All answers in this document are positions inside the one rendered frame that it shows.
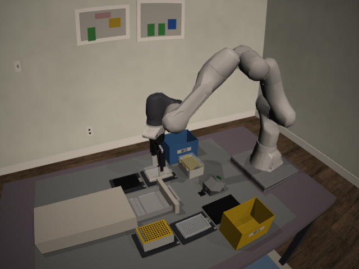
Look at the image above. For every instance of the dark grey bench mat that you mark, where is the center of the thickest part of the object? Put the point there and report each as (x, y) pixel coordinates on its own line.
(120, 251)

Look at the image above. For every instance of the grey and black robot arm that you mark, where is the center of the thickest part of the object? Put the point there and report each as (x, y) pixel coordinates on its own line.
(164, 113)

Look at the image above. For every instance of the blue open-top bin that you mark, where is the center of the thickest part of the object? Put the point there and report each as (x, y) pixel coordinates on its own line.
(176, 145)

